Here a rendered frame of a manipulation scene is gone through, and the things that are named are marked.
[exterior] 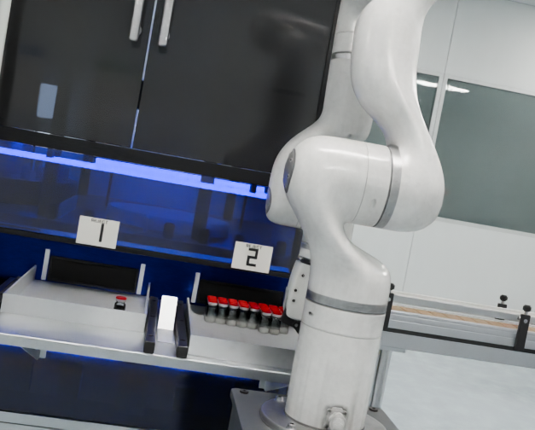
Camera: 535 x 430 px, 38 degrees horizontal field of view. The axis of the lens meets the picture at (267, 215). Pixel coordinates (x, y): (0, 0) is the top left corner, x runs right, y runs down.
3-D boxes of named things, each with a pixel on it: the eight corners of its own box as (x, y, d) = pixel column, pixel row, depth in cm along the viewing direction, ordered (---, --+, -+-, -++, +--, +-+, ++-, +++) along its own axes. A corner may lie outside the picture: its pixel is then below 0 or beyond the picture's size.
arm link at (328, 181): (396, 318, 108) (428, 151, 107) (268, 299, 106) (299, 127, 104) (373, 301, 120) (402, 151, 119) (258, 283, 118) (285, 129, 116)
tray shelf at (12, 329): (8, 284, 172) (9, 276, 172) (311, 330, 182) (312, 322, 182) (-52, 336, 125) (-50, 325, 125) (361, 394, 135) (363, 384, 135)
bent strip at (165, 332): (157, 323, 152) (162, 294, 151) (172, 326, 152) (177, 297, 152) (157, 341, 138) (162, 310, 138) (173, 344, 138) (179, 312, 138)
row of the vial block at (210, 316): (204, 320, 162) (207, 299, 162) (287, 332, 165) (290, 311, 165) (204, 322, 160) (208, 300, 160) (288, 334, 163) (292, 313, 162)
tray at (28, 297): (32, 280, 173) (35, 264, 173) (148, 297, 177) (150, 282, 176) (0, 311, 139) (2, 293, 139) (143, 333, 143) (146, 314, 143)
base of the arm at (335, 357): (402, 458, 107) (427, 328, 106) (269, 441, 104) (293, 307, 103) (367, 411, 125) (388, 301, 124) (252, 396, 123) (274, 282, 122)
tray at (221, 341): (184, 313, 167) (187, 297, 167) (300, 330, 170) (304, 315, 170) (187, 354, 133) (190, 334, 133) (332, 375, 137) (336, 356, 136)
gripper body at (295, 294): (346, 258, 137) (334, 320, 138) (291, 249, 136) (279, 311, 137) (357, 265, 130) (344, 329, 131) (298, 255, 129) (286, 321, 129)
